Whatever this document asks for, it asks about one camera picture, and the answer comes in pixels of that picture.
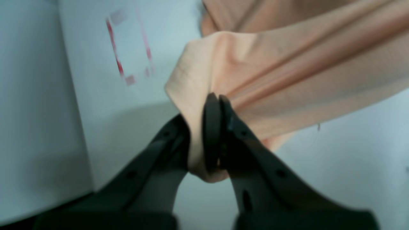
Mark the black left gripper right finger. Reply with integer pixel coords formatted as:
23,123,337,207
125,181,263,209
203,93,379,230

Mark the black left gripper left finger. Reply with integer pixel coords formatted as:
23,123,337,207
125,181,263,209
33,115,190,230

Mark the peach T-shirt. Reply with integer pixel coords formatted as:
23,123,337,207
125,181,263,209
166,0,409,182

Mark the red tape rectangle marking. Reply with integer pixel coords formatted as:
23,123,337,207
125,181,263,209
105,6,155,86

